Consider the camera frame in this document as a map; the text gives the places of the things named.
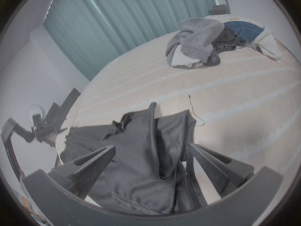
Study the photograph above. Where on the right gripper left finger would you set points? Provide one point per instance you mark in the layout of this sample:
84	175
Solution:
89	168

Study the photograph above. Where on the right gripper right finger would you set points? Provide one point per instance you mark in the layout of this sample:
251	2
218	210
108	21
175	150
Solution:
211	166

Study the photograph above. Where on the black T-shirt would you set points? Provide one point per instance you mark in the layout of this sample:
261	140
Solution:
141	149

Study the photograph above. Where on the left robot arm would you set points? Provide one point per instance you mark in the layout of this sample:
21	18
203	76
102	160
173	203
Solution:
23	133

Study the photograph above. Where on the bed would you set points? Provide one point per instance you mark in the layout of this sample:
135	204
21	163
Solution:
235	90

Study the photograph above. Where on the pile of clothes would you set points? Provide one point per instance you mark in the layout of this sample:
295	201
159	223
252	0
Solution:
197	36

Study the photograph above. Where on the thin black thread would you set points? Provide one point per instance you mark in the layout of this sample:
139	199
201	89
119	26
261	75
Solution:
189	95

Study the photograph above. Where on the blue-green curtain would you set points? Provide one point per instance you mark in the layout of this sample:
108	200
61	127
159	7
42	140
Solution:
152	8
77	36

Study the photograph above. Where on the white printed pillow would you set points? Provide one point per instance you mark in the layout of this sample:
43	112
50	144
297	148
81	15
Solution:
217	18

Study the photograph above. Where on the grey bedside table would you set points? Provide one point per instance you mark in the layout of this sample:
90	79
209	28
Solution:
219	9

